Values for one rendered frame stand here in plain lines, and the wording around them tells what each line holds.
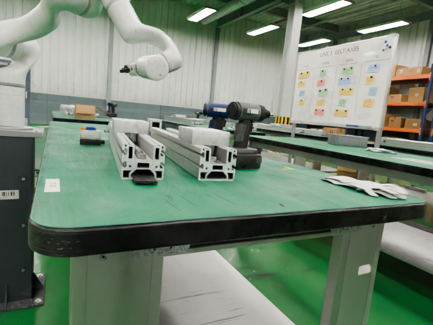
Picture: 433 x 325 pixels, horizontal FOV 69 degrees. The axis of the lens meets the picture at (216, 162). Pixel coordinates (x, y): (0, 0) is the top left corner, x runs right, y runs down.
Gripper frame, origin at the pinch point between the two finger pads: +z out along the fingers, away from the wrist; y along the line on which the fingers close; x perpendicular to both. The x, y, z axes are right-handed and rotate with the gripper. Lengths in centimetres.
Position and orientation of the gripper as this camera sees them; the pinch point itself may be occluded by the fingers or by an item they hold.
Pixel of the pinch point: (136, 66)
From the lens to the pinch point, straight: 144.3
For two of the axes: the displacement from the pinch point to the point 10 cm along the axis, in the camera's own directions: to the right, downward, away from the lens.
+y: 8.8, -3.2, 3.5
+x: -1.8, -9.1, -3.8
